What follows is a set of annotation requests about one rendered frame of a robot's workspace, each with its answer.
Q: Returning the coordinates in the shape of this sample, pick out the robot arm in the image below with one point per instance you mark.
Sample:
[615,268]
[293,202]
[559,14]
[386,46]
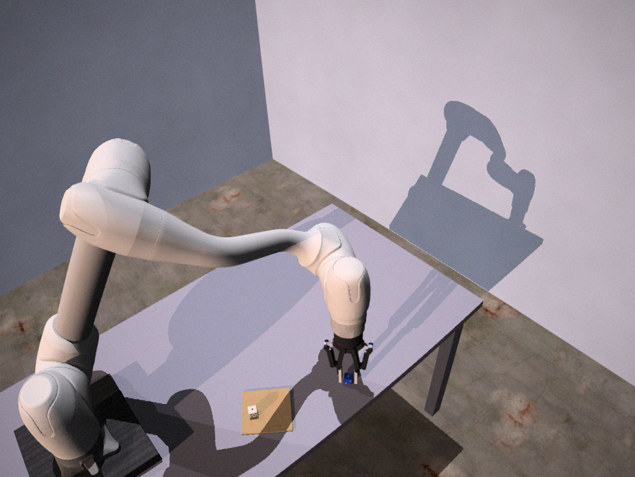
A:
[109,213]

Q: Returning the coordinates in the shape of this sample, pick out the tan flat mat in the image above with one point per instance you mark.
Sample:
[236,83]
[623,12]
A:
[274,411]

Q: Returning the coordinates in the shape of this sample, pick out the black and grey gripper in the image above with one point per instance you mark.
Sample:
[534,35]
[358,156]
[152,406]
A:
[348,345]

